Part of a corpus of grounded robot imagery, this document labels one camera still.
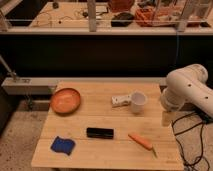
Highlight orange crate in background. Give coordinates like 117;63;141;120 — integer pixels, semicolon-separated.
135;6;182;27

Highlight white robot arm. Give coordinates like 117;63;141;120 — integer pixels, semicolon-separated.
160;64;213;126

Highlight black cables on floor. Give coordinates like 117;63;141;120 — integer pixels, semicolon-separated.
171;110;213;171

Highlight black object on back table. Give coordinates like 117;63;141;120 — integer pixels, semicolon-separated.
111;12;134;27

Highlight black rectangular box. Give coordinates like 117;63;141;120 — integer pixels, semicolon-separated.
86;127;114;139

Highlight white ceramic cup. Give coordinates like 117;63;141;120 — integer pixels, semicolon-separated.
130;92;147;114

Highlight blue cable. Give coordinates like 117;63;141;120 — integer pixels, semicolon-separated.
174;31;180;70

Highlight orange wooden bowl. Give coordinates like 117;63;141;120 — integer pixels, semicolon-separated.
50;88;81;114

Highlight blue cloth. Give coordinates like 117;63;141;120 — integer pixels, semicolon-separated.
50;136;75;155

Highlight orange pepper with green stem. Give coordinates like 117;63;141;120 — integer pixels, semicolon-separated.
129;133;157;156

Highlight grey metal rail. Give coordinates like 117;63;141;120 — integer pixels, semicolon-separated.
1;77;166;95

